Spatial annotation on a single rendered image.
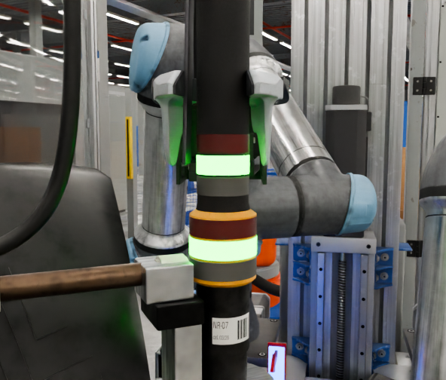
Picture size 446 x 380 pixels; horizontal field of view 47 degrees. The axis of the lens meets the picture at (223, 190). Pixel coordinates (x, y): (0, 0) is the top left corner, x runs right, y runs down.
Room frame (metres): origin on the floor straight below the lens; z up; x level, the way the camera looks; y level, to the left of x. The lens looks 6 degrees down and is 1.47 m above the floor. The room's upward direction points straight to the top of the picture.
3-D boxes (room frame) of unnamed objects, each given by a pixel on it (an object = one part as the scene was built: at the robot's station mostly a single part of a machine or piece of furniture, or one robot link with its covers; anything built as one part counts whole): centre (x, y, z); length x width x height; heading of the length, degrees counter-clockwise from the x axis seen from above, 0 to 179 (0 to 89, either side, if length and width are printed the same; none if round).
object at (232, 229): (0.33, 0.00, 1.41); 0.04 x 0.04 x 0.01
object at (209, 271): (0.33, 0.00, 1.39); 0.04 x 0.04 x 0.01
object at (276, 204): (0.61, -0.02, 1.38); 0.11 x 0.08 x 0.11; 106
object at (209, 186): (0.33, 0.00, 1.44); 0.03 x 0.03 x 0.01
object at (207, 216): (0.33, 0.00, 1.40); 0.04 x 0.04 x 0.05
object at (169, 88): (0.35, 0.03, 1.48); 0.09 x 0.03 x 0.06; 167
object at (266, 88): (0.35, -0.03, 1.48); 0.09 x 0.03 x 0.06; 8
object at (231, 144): (0.33, 0.00, 1.46); 0.03 x 0.03 x 0.01
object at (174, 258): (0.32, 0.03, 1.39); 0.02 x 0.02 x 0.02; 23
